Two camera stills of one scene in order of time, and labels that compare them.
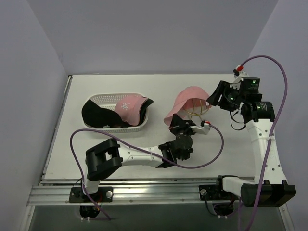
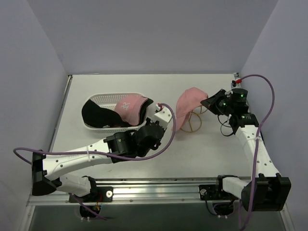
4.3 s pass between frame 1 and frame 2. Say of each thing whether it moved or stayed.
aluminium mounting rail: stayed
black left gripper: moved
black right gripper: moved
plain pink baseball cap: moved
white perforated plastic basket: stayed
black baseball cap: stayed
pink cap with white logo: stayed
